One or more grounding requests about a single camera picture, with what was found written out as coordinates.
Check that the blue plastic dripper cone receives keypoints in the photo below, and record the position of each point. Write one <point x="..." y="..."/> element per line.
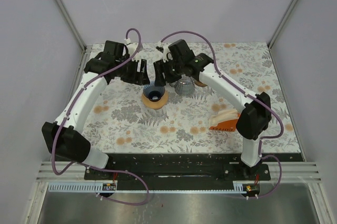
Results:
<point x="152" y="92"/>

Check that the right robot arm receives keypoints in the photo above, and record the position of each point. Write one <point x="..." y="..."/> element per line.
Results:
<point x="254" y="109"/>

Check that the floral table mat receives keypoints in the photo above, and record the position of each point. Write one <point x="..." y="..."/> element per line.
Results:
<point x="119" y="121"/>

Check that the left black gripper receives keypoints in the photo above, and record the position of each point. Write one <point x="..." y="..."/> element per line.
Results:
<point x="140" y="78"/>

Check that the aluminium rail frame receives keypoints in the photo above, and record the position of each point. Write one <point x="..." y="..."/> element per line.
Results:
<point x="306" y="172"/>

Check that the orange coffee filter box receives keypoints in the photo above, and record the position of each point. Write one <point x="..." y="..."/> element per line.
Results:
<point x="229" y="126"/>

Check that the clear glass dripper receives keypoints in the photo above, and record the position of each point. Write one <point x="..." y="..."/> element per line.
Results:
<point x="184" y="86"/>

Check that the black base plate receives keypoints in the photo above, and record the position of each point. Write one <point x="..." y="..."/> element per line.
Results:
<point x="173" y="172"/>

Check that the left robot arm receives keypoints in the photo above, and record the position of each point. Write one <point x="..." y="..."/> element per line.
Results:
<point x="64" y="136"/>

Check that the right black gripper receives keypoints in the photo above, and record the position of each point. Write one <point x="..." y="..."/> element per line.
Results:
<point x="160" y="67"/>

